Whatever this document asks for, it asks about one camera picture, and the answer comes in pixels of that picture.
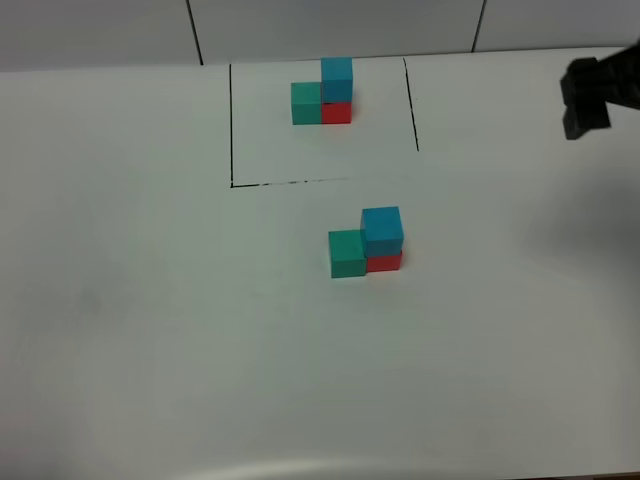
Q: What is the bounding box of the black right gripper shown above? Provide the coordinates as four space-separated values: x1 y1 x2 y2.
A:
560 43 639 140

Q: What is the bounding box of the blue template cube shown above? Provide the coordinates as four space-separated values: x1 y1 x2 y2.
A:
321 57 353 103

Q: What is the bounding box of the red template cube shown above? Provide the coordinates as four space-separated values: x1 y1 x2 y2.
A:
321 102 352 124

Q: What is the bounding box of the green template cube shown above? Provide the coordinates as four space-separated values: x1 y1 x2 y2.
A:
290 82 322 125

